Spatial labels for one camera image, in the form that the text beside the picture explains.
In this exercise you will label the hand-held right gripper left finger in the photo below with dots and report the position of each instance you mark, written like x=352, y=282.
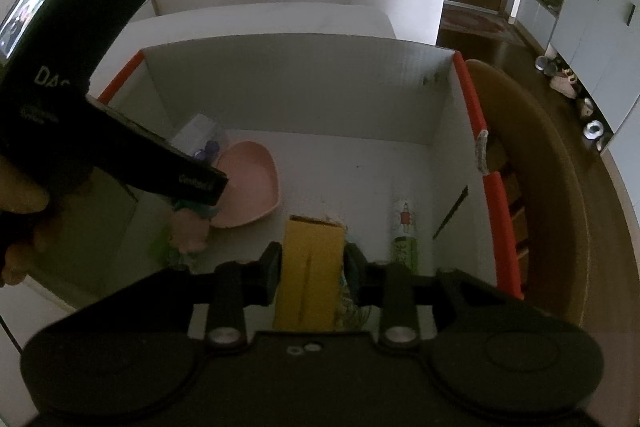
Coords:
x=274, y=276

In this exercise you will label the silver shoe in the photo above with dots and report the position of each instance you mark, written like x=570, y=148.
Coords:
x=595, y=129

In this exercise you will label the white shelf cabinet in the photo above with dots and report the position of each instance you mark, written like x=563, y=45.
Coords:
x=595, y=22

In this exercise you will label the pink shoes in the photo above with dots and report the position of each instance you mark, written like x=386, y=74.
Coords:
x=564, y=83

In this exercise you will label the red patterned rug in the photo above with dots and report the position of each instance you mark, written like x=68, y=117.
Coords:
x=472, y=19

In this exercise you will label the grey shoes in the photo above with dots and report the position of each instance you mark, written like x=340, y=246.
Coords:
x=545, y=64

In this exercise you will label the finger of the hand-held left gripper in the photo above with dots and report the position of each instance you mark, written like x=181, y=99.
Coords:
x=160, y=157

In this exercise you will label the pink heart-shaped dish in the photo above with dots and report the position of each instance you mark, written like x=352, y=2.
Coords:
x=250, y=187

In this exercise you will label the yellow small box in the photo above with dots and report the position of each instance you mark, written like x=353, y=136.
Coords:
x=310, y=267

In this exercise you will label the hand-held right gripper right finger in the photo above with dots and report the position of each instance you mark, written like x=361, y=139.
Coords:
x=351, y=276

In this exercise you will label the pink doll figurine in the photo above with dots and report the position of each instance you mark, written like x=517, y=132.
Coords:
x=190, y=232

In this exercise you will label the person's left hand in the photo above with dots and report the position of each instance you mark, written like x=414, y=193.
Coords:
x=20, y=202

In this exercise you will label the red cardboard box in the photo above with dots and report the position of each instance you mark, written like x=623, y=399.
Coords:
x=325, y=107

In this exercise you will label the white and green tube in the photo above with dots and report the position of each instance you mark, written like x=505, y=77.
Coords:
x=406, y=237

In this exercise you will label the clear small container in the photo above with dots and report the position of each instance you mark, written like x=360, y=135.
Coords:
x=200, y=132

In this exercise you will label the wooden chair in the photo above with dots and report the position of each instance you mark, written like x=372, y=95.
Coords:
x=540, y=187

